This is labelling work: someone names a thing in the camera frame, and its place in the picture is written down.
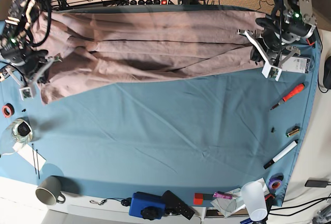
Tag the black computer mouse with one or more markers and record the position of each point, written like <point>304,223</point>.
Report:
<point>327,73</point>

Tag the orange black utility knife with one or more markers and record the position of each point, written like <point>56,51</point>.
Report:
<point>3,75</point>

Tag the orange black clamp tool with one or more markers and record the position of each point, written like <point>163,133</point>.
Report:
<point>311,40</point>

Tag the mauve T-shirt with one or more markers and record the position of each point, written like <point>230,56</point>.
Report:
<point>101,49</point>

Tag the orange handled screwdriver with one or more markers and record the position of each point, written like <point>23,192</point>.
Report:
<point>296,90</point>

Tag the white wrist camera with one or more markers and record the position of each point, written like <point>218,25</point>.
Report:
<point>270,71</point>
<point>27,93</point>

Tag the red tape roll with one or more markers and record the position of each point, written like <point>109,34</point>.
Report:
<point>7,110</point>

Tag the green gold battery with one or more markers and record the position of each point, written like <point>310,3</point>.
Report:
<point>293,132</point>

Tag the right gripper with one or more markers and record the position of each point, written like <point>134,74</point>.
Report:
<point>33,66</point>

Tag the white power strip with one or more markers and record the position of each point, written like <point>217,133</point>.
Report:
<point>147,2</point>

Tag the purple tape roll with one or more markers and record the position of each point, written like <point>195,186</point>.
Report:
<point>275,182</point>

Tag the frosted plastic cup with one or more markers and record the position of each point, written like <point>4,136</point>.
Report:
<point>253,197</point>

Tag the grey ceramic mug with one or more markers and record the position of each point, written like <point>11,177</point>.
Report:
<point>49,192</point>

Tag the blue box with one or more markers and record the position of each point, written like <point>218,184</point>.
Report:
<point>146,206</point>

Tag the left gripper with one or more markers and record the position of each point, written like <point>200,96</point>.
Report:
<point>278,49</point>

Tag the purple lighter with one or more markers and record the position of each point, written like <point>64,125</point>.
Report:
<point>222,195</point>

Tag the silver carabiner keyring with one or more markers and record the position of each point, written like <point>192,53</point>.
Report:
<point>98,202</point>

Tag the white paper card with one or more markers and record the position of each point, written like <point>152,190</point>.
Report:
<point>26,153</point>

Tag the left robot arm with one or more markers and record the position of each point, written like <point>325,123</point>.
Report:
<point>290,21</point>

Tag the teal table cloth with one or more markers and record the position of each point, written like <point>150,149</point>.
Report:
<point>196,135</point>

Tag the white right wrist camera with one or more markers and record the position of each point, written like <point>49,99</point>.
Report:
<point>27,93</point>

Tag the white black marker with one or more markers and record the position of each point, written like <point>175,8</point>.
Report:
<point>281,154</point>

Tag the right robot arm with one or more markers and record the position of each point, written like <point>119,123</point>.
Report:
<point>22,15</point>

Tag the black zip tie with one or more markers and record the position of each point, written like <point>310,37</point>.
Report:
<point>36,166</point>

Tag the red black block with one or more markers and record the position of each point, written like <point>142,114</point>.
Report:
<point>200,198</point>

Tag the black remote control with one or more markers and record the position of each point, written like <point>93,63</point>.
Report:
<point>175,204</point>

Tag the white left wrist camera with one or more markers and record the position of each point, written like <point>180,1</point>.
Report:
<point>270,71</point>

